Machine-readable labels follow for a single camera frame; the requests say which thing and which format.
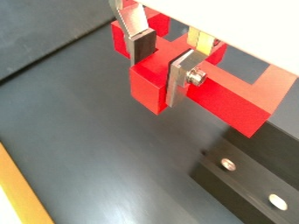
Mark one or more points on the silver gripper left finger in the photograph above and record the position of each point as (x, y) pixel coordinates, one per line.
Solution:
(140, 36)

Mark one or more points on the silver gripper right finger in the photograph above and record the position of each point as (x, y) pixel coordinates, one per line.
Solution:
(184, 72)

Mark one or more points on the red E-shaped block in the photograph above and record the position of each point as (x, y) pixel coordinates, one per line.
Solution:
(252, 66)

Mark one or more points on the yellow wooden base board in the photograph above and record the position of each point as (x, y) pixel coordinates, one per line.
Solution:
(20, 206)

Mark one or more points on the black angle bracket holder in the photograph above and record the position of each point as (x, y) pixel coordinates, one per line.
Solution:
(251, 174)

